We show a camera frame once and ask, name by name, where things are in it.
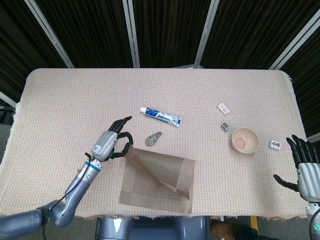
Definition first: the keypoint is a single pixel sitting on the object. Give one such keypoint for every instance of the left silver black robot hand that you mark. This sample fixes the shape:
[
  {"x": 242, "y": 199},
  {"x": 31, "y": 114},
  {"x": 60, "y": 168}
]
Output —
[{"x": 105, "y": 145}]

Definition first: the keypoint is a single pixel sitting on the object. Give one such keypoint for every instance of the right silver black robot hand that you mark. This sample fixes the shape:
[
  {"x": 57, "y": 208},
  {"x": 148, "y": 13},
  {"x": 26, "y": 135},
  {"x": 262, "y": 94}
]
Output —
[{"x": 310, "y": 180}]

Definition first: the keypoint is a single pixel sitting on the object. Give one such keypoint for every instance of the brown woven placemat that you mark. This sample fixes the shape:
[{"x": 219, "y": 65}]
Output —
[{"x": 155, "y": 190}]

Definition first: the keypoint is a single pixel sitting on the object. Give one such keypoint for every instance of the light brown bowl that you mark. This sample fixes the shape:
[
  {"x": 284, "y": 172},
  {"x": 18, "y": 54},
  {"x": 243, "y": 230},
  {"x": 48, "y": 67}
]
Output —
[{"x": 246, "y": 141}]

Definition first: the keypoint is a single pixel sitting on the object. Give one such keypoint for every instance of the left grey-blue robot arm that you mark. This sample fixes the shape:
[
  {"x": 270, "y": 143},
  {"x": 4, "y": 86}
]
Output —
[{"x": 75, "y": 192}]

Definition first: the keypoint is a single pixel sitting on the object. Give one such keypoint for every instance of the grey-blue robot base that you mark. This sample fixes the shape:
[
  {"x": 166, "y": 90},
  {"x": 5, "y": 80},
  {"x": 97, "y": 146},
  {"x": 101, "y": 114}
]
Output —
[{"x": 155, "y": 228}]

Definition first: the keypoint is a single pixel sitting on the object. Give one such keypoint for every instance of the white mahjong tile red print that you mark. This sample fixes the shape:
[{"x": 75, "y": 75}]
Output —
[{"x": 275, "y": 145}]

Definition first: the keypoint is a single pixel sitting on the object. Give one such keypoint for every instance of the beige woven tablecloth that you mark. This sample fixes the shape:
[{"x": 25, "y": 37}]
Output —
[{"x": 75, "y": 100}]

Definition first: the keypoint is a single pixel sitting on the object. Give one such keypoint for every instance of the blue white toothpaste tube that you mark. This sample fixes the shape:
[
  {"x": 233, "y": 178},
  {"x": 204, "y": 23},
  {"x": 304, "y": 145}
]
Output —
[{"x": 162, "y": 116}]

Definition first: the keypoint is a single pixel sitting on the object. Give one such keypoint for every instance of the dark trouser leg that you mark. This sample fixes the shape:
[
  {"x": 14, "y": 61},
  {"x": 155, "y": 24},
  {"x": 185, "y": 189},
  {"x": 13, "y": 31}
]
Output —
[{"x": 246, "y": 232}]

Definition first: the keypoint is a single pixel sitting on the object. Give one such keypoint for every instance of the small green cube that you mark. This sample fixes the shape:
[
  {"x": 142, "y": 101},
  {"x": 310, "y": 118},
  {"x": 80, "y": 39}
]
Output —
[{"x": 225, "y": 127}]

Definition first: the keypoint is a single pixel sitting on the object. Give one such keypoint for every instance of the dark brown curtain panel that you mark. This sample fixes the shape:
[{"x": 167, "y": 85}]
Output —
[
  {"x": 95, "y": 32},
  {"x": 310, "y": 75},
  {"x": 250, "y": 32},
  {"x": 20, "y": 50},
  {"x": 170, "y": 30}
]

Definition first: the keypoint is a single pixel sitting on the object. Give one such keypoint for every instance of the small white eraser box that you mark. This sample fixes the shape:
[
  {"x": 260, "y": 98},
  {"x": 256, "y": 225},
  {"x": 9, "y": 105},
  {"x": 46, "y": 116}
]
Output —
[{"x": 223, "y": 108}]

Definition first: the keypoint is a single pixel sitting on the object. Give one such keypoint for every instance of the grey metal frame post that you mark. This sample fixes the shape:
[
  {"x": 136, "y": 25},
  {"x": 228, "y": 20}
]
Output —
[
  {"x": 295, "y": 40},
  {"x": 206, "y": 35},
  {"x": 313, "y": 138},
  {"x": 132, "y": 35},
  {"x": 7, "y": 98},
  {"x": 50, "y": 35}
]

